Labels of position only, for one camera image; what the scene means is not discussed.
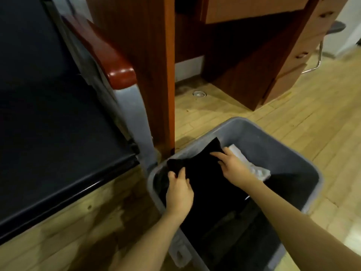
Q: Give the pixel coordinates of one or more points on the person's left hand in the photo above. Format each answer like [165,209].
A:
[179,193]

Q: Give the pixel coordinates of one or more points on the person's right hand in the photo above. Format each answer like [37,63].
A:
[237,166]

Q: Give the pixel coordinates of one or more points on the white t-shirt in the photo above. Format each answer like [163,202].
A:
[251,165]

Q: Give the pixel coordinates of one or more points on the black t-shirt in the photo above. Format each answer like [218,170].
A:
[206,189]

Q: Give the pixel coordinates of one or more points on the grey plastic storage bin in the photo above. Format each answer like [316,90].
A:
[287,160]

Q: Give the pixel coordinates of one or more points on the person's right forearm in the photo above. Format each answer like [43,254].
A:
[307,225]

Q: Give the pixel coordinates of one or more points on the person's left forearm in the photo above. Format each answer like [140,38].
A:
[149,245]

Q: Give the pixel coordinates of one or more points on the round metal floor drain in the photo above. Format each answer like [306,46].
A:
[199,93]

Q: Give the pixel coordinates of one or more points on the brown wooden cabinet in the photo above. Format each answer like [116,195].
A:
[293,59]

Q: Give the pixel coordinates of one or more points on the chrome chair leg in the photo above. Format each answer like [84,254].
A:
[315,62]

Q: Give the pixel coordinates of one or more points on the brown wooden desk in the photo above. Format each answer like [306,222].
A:
[141,59]

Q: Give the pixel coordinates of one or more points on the black leather bench seat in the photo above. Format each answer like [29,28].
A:
[51,132]

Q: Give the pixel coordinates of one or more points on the brown wooden bench armrest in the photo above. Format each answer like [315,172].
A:
[107,56]

